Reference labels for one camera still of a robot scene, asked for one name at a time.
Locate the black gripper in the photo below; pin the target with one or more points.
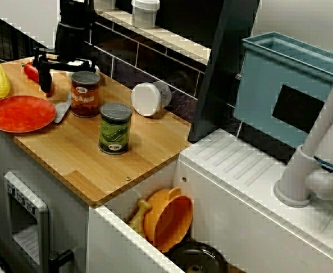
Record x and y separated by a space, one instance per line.
60 64

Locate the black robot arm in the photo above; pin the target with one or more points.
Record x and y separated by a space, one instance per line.
70 37

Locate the white plastic bottle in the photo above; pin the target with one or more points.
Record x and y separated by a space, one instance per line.
75 63

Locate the brown beans toy can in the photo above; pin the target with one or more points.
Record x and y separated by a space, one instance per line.
84 96

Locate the red toy chili pepper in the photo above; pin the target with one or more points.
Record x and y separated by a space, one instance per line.
31 72

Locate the red orange plate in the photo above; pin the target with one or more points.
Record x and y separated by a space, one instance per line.
20 113

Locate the green toy can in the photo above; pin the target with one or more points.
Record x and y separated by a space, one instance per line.
115 130

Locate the clear container white lid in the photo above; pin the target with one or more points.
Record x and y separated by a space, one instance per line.
145 14
107 3

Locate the white jar grey lid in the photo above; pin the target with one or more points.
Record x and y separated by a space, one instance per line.
146 99

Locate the grey toy oven panel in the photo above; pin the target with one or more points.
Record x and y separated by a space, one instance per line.
27 199

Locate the dark grey cabinet side panel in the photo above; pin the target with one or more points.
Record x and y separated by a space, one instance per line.
220 71

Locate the yellow toy bone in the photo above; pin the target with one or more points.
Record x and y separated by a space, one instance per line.
139 217

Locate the orange plastic bowl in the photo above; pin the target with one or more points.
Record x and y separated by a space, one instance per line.
169 221

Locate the teal plastic box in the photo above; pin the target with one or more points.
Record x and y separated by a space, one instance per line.
263 85

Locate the white toy sink unit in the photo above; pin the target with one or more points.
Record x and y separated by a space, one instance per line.
240 213

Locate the black pan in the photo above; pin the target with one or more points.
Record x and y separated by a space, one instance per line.
197 256

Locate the grey toy faucet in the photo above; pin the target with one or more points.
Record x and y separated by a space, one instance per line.
300 170

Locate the beige wall ledge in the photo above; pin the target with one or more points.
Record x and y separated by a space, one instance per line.
166 37

